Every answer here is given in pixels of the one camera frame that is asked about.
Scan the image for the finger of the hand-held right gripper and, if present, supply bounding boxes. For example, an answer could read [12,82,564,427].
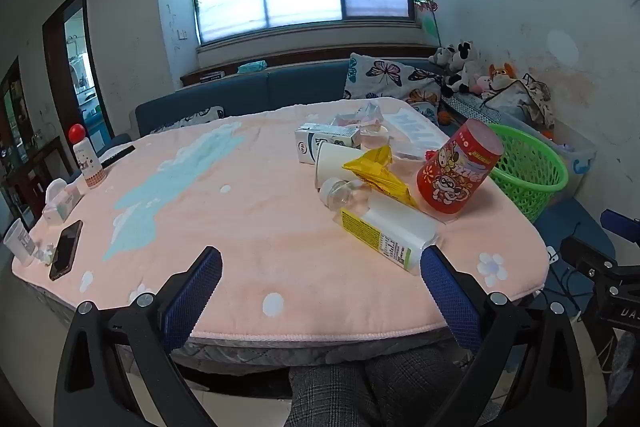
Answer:
[600,208,640,244]
[559,236,621,280]

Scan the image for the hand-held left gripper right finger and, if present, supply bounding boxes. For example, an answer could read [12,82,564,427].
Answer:
[419,244,591,427]

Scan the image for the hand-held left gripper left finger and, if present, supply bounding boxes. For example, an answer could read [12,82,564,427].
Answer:
[52,246,223,427]

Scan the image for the green plastic basket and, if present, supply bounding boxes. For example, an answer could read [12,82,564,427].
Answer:
[487,123,570,224]

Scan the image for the red printed cup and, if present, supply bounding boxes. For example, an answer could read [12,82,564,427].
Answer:
[416,118,505,215]

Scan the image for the yellow snack bag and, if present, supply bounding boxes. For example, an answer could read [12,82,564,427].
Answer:
[342,146,418,208]

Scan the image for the white paper cup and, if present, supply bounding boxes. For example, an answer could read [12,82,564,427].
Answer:
[315,142,376,190]

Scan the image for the clear plastic bag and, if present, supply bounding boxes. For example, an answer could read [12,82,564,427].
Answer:
[332,103,386,132]

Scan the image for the white milk carton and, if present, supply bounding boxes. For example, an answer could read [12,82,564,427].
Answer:
[294,123,363,165]

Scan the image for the clear plastic storage bin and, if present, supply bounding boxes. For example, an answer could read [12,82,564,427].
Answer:
[500,107,598,202]

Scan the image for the pink printed blanket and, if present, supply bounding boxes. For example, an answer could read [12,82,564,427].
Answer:
[11,97,551,343]

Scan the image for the pile of colourful toys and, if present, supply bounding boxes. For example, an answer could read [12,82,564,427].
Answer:
[542,129,575,154]

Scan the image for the person's legs in plaid trousers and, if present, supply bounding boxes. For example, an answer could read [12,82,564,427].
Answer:
[287,342,501,427]

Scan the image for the black smartphone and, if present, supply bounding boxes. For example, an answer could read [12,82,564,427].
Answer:
[48,220,83,282]

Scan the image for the beige patterned garment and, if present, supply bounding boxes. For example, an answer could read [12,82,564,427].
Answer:
[482,74,556,130]

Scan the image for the black remote control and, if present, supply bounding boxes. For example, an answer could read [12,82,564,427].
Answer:
[100,145,137,168]

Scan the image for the white wet wipes pack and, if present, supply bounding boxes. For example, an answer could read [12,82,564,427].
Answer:
[42,178,86,224]

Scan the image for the white bottle with red cap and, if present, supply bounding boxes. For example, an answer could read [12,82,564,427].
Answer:
[69,123,108,190]

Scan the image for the white dark-patterned cushion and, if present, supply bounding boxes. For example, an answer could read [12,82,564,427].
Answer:
[150,106,226,134]

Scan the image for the small white cup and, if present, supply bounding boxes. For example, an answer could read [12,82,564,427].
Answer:
[2,218,37,267]

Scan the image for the grey patterned mat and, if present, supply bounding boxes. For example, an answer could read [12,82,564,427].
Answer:
[442,94,493,126]

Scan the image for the orange fox plush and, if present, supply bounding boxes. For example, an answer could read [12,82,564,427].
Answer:
[487,63,519,90]

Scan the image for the black and white cow plush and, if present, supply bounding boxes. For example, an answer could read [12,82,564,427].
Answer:
[440,41,482,98]

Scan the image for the dark wooden cabinet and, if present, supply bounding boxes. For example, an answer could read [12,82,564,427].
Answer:
[0,57,66,228]

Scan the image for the butterfly print pillow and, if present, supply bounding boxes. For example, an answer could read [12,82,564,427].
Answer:
[345,53,443,118]

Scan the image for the grey raccoon plush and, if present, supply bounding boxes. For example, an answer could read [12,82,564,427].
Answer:
[427,47,455,68]

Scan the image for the colourful pinwheel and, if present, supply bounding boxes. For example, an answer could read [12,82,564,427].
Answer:
[411,0,443,48]

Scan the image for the wooden door frame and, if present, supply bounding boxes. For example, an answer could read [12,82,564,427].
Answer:
[42,0,113,152]

